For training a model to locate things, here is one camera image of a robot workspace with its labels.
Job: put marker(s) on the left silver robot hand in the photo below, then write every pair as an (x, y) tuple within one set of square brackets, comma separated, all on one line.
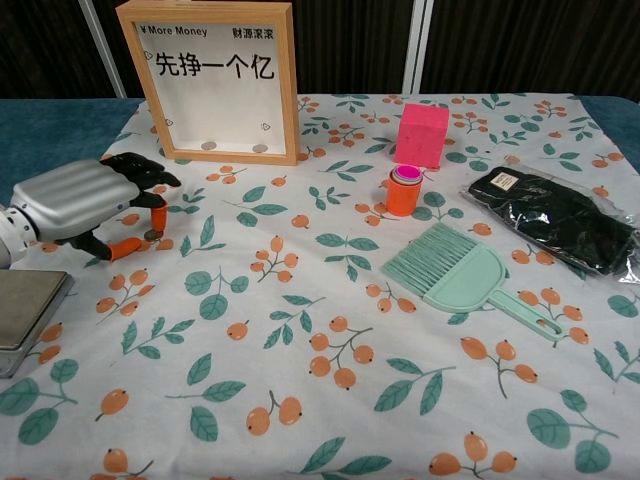
[(75, 200)]

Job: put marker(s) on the silver coin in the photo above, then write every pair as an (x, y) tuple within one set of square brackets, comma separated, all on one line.
[(208, 145), (152, 235), (259, 148)]

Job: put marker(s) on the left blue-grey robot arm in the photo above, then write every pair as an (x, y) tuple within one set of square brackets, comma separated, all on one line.
[(12, 240)]

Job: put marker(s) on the mint green hand brush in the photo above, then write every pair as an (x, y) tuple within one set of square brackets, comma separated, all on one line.
[(460, 280)]

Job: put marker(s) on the teal padded table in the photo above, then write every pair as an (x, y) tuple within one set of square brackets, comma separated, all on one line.
[(50, 135)]

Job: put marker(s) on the silver digital scale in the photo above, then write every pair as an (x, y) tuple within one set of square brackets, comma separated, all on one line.
[(25, 305)]

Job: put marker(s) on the floral print tablecloth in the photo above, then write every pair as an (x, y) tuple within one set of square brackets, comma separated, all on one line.
[(300, 280)]

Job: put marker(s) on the orange nesting cup stack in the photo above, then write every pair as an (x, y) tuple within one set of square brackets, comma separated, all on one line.
[(402, 197)]

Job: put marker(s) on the pink foam cube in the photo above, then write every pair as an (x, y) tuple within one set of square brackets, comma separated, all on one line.
[(420, 137)]

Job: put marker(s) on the black garment in plastic bag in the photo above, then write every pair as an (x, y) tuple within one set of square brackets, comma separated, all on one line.
[(550, 220)]

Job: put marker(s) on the white partition frame post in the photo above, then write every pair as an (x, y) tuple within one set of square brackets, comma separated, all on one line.
[(417, 45), (102, 50)]

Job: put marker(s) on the wooden frame money box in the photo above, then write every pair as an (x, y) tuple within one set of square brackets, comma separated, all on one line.
[(220, 110)]

